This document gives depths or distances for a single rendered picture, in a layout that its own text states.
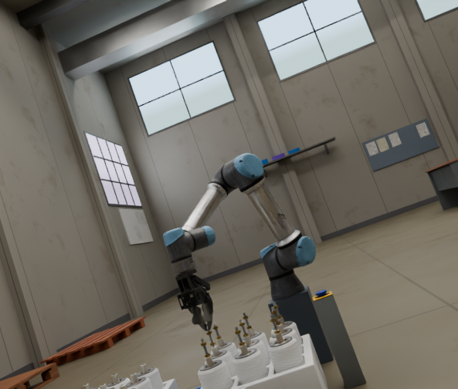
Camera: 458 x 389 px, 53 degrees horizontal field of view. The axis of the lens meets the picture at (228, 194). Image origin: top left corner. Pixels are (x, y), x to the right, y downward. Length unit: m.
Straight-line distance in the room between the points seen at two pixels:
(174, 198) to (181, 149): 1.23
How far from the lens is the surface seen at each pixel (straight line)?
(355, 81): 11.43
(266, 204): 1.89
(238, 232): 11.07
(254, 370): 1.50
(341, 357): 1.70
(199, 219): 1.82
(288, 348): 1.48
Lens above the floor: 0.58
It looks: 6 degrees up
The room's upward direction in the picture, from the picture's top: 20 degrees counter-clockwise
